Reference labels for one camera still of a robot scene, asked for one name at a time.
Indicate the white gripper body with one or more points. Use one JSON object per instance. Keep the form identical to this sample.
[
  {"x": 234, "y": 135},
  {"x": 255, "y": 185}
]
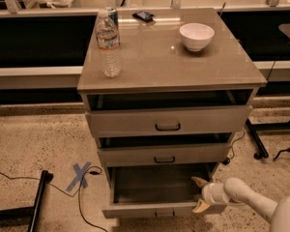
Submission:
[{"x": 208, "y": 192}]

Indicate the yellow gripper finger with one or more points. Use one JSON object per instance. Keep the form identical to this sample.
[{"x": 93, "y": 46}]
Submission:
[
  {"x": 201, "y": 183},
  {"x": 201, "y": 206}
]

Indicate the grey bottom drawer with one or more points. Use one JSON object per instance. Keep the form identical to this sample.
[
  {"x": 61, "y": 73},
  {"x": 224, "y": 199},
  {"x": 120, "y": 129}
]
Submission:
[{"x": 156, "y": 191}]

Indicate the grey drawer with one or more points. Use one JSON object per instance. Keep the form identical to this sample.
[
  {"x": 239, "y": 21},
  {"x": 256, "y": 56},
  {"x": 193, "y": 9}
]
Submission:
[
  {"x": 156, "y": 191},
  {"x": 166, "y": 121},
  {"x": 164, "y": 149}
]

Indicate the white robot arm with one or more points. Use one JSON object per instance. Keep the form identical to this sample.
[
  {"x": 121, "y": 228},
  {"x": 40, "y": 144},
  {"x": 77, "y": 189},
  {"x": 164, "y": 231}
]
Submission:
[{"x": 235, "y": 192}]

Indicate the grey middle drawer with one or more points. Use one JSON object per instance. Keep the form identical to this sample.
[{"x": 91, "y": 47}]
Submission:
[{"x": 164, "y": 149}]

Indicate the grey top drawer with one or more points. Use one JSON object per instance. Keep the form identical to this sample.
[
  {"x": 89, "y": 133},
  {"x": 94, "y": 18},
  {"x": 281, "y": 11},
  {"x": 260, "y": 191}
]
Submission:
[{"x": 166, "y": 121}]

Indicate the grey drawer cabinet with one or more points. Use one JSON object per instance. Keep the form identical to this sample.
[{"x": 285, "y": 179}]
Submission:
[{"x": 159, "y": 72}]

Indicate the black stand leg right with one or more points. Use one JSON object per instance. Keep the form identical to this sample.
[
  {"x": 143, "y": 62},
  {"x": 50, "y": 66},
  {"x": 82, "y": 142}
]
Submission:
[{"x": 261, "y": 152}]

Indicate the black stand leg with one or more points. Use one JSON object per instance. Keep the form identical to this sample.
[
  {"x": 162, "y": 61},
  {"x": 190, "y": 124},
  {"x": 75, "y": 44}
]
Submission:
[
  {"x": 261, "y": 152},
  {"x": 27, "y": 215}
]

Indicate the blue tape cross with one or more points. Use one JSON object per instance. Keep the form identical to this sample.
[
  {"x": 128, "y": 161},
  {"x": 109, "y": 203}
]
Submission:
[{"x": 79, "y": 176}]

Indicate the white ceramic bowl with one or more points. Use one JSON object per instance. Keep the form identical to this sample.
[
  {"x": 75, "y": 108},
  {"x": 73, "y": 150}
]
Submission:
[{"x": 196, "y": 36}]

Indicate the clear plastic water bottle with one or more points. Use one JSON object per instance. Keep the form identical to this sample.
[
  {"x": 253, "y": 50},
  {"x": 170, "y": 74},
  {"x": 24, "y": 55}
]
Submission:
[{"x": 107, "y": 37}]

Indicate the dark blue snack packet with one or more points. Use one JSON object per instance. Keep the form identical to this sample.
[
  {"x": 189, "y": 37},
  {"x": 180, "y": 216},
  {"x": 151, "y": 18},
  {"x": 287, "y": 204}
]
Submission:
[{"x": 144, "y": 16}]

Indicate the black stand leg left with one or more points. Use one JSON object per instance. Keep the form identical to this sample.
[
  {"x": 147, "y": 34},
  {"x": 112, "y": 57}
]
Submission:
[{"x": 27, "y": 215}]

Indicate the soda can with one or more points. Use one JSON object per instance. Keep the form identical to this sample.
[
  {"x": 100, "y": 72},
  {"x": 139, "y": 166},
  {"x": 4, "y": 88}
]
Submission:
[{"x": 112, "y": 12}]

